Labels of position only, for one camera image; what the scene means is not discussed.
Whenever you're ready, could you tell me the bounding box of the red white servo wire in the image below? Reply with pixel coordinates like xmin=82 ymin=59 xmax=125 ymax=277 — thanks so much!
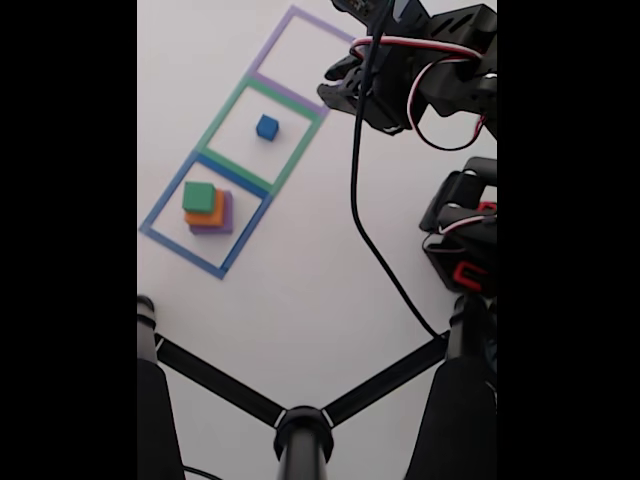
xmin=349 ymin=34 xmax=489 ymax=153

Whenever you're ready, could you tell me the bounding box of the green square frame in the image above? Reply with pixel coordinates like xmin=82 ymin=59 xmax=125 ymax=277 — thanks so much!
xmin=196 ymin=77 xmax=322 ymax=195

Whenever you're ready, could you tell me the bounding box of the thin black cable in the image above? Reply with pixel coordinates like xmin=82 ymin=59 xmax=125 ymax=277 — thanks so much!
xmin=180 ymin=465 xmax=224 ymax=480

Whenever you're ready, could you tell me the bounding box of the purple cube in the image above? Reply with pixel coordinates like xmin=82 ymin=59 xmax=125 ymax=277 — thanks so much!
xmin=189 ymin=189 xmax=235 ymax=236

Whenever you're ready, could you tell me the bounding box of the purple square frame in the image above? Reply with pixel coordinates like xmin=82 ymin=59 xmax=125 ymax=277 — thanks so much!
xmin=248 ymin=4 xmax=359 ymax=119

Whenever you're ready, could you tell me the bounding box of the thick black camera cable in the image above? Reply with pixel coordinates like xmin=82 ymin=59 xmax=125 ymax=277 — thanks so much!
xmin=349 ymin=2 xmax=451 ymax=340

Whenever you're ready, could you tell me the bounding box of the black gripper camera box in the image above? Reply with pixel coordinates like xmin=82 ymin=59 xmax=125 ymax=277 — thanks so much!
xmin=332 ymin=0 xmax=431 ymax=26

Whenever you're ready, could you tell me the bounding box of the blue square frame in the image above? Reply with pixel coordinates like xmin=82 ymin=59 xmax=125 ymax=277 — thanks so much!
xmin=138 ymin=151 xmax=275 ymax=281

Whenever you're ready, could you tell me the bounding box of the green cube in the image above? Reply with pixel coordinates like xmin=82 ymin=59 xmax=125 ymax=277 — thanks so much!
xmin=182 ymin=181 xmax=218 ymax=214

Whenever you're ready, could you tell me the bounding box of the small blue cube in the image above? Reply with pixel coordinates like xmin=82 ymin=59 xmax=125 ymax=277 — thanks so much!
xmin=255 ymin=114 xmax=280 ymax=142

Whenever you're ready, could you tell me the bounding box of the black tripod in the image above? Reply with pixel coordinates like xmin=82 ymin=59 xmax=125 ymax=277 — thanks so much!
xmin=137 ymin=293 xmax=498 ymax=480

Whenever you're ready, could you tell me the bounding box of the orange cube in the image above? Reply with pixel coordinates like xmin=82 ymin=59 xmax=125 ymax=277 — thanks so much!
xmin=184 ymin=188 xmax=226 ymax=227

